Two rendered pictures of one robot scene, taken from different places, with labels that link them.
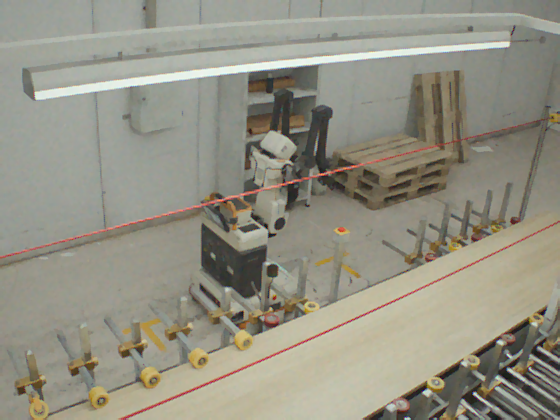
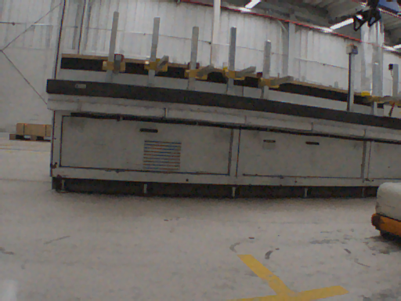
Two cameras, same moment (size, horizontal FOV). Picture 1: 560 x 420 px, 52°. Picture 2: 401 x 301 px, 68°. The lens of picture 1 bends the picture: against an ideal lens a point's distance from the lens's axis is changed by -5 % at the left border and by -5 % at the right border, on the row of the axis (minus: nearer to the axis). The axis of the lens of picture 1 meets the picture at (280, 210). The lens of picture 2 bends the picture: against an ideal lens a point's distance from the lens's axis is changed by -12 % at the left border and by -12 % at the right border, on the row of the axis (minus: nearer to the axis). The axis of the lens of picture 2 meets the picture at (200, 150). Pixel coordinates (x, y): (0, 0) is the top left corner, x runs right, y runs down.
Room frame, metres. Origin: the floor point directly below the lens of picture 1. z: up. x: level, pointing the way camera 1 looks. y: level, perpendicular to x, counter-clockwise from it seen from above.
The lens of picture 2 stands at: (5.60, -0.44, 0.45)
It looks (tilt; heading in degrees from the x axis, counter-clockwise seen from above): 3 degrees down; 203
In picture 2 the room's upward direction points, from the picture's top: 4 degrees clockwise
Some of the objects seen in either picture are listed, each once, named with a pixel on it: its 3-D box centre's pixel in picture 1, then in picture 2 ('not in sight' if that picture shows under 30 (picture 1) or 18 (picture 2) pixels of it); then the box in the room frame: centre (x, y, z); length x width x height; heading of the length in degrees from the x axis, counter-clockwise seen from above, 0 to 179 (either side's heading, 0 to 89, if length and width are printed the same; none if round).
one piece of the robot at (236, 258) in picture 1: (236, 244); not in sight; (3.83, 0.30, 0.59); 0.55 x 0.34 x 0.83; 39
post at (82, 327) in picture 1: (88, 365); not in sight; (2.03, 0.83, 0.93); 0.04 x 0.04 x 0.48; 39
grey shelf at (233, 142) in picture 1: (267, 137); not in sight; (5.63, 0.18, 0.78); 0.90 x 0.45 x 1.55; 129
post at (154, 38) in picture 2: (484, 218); (153, 53); (3.90, -1.51, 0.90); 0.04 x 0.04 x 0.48; 39
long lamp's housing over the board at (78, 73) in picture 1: (333, 48); not in sight; (2.40, -0.17, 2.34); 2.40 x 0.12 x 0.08; 129
